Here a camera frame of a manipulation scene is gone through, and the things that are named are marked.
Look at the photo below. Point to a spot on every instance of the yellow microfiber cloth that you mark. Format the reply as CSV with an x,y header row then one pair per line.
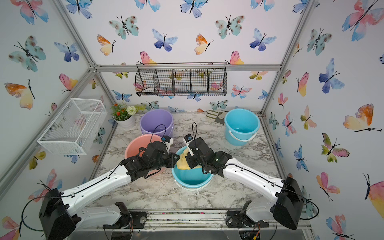
x,y
182,162

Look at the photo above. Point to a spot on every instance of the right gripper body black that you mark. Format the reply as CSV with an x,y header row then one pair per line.
x,y
192,162

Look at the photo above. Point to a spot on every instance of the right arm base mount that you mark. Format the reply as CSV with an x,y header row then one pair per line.
x,y
238,220

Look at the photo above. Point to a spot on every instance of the beige patterned folded cloth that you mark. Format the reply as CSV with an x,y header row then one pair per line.
x,y
216,116

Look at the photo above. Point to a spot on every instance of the teal plastic bucket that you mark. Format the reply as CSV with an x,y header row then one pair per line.
x,y
241,126
191,180

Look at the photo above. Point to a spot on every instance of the black wire wall basket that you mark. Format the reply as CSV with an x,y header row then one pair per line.
x,y
181,79

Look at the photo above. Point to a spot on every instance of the purple plastic bucket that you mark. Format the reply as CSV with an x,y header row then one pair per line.
x,y
158,122

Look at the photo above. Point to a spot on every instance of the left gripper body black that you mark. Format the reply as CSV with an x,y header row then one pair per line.
x,y
165,162

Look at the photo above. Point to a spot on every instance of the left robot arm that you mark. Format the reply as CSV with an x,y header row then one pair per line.
x,y
63,213

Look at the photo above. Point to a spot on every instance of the aluminium front rail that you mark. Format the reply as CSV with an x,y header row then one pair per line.
x,y
162,220

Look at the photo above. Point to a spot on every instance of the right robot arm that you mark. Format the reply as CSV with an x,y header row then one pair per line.
x,y
285,200

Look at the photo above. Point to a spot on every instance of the potted flower plant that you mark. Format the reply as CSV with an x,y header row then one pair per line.
x,y
124,116

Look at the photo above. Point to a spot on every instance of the white wire mesh basket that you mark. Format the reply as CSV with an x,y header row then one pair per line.
x,y
73,130

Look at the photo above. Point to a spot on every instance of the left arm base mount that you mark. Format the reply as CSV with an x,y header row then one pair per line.
x,y
132,221

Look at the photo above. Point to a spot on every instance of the pink plastic bucket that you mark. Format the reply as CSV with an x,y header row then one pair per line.
x,y
140,142

